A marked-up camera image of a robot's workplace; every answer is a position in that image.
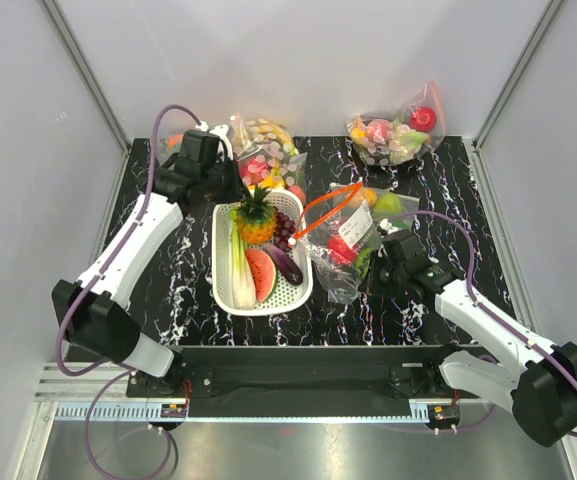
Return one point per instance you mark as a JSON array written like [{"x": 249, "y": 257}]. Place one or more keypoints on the fake red apple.
[{"x": 340, "y": 252}]

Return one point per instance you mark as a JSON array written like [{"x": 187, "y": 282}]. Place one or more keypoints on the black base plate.
[{"x": 396, "y": 384}]

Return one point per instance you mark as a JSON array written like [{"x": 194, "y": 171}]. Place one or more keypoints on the fake watermelon slice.
[{"x": 264, "y": 273}]

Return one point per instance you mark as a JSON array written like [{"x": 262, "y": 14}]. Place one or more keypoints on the fake purple eggplant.
[{"x": 286, "y": 265}]

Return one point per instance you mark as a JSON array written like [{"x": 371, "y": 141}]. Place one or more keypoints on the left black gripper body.
[{"x": 222, "y": 181}]

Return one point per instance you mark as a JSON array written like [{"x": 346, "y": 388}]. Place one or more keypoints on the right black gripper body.
[{"x": 384, "y": 280}]

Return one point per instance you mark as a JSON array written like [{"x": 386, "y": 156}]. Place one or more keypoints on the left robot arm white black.
[{"x": 92, "y": 311}]

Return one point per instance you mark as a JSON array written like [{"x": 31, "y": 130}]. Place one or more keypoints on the purple fake grapes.
[{"x": 284, "y": 229}]

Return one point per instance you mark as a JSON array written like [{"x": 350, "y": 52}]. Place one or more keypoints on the zip bag orange slider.
[{"x": 362, "y": 216}]

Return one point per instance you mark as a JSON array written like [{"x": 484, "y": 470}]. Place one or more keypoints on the zip bag with broccoli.
[{"x": 169, "y": 145}]

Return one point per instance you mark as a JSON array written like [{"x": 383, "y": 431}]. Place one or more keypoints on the white plastic basket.
[{"x": 285, "y": 298}]

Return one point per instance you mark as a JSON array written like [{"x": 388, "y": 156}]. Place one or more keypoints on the polka dot bag bananas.
[{"x": 268, "y": 157}]

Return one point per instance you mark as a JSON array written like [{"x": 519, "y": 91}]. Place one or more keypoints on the fake celery stalk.
[{"x": 243, "y": 288}]

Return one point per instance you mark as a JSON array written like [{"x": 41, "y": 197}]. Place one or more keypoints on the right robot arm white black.
[{"x": 530, "y": 376}]

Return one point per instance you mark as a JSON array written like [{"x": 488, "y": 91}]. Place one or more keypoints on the fake pineapple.
[{"x": 255, "y": 217}]

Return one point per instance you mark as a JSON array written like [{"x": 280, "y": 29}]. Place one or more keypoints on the polka dot bag back right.
[{"x": 402, "y": 135}]

